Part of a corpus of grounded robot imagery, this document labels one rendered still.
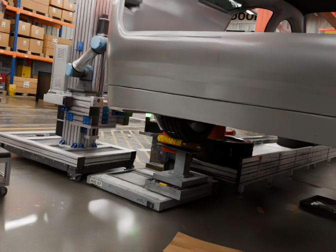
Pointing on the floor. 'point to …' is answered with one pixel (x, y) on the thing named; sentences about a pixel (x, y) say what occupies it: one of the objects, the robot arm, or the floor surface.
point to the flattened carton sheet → (194, 245)
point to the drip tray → (319, 204)
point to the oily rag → (325, 207)
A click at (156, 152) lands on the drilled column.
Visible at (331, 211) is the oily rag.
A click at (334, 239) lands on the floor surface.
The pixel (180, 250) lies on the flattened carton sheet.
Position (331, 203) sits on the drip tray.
